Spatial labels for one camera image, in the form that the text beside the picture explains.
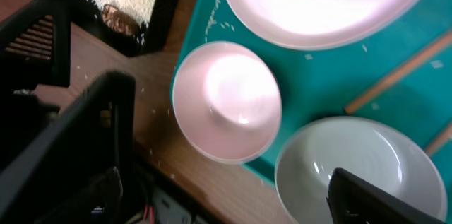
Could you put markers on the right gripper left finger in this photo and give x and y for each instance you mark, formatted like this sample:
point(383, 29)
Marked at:
point(79, 169)

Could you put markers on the brown food scrap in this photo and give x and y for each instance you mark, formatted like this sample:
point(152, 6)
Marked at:
point(119, 21)

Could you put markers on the black plastic tray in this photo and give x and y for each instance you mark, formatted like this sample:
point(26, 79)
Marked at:
point(151, 36)

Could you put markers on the large white plate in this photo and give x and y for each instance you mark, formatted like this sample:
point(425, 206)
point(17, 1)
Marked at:
point(317, 24)

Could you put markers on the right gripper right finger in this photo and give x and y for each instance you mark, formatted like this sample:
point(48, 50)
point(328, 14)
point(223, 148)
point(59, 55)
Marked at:
point(352, 200)

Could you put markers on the small pink bowl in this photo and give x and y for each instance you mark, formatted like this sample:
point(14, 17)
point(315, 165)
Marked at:
point(227, 102)

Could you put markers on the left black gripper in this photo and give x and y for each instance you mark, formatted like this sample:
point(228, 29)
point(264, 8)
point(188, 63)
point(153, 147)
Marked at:
point(35, 49)

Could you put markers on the grey metal bowl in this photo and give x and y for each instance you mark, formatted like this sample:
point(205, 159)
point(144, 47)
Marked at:
point(374, 152)

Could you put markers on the teal serving tray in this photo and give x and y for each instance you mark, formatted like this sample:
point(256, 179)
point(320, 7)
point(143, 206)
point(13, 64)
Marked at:
point(320, 84)

